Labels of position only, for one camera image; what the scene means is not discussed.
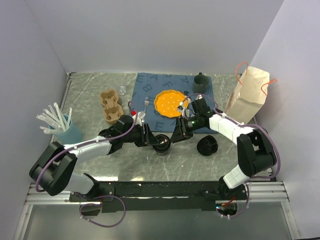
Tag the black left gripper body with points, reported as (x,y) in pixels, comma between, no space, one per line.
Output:
(137,136)

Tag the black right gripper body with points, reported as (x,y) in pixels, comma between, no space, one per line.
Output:
(192,124)

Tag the black takeout coffee cup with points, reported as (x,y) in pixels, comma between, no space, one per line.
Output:
(162,148)

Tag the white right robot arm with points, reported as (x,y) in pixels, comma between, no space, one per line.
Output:
(256,151)

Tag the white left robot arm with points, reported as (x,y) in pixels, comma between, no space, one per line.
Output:
(54,170)

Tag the beige paper takeout bag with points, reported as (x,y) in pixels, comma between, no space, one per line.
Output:
(250,93)

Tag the stack of black cup lids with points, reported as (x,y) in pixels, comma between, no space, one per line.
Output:
(207,146)

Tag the orange polka dot plate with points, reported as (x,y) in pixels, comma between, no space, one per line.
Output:
(167,101)

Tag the brown cardboard cup carrier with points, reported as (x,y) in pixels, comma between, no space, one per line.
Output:
(112,110)

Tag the dark green mug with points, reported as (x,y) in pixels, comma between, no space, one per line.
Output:
(200,83)

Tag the silver fork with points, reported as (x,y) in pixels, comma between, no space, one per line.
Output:
(146,103)

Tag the small clear glass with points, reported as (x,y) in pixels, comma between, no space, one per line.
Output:
(122,89)

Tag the blue alphabet cloth mat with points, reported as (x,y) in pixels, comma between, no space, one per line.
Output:
(149,85)

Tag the blue straw holder cup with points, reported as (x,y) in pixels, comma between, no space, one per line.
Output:
(72,135)

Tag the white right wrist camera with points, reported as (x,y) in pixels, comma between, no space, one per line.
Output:
(183,110)

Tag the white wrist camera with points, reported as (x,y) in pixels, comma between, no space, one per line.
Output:
(138,117)
(183,110)

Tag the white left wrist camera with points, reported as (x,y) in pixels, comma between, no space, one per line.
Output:
(138,117)

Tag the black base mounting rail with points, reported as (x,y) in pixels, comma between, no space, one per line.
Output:
(112,204)

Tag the aluminium frame rail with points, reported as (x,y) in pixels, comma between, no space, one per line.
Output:
(204,190)

